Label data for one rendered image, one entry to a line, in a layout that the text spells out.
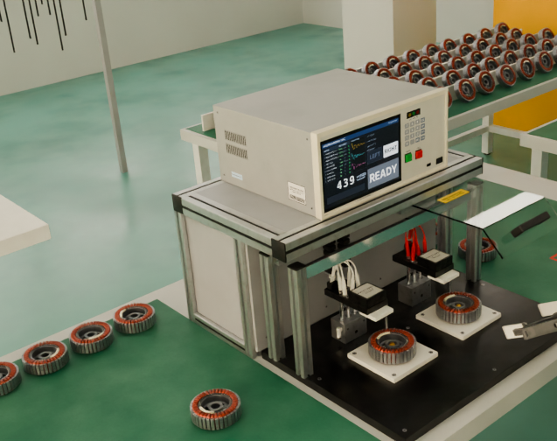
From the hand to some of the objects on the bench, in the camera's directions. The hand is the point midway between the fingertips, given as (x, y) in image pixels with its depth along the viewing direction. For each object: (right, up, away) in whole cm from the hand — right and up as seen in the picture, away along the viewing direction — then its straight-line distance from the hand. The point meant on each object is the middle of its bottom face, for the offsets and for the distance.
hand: (526, 320), depth 190 cm
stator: (-12, 0, +16) cm, 20 cm away
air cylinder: (-22, +2, +27) cm, 35 cm away
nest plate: (-12, -1, +17) cm, 21 cm away
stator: (-71, -20, -9) cm, 75 cm away
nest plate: (-31, -9, +3) cm, 32 cm away
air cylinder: (-40, -5, +14) cm, 43 cm away
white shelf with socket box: (-128, -20, +2) cm, 129 cm away
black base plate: (-22, -7, +12) cm, 26 cm away
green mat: (-85, -21, -9) cm, 88 cm away
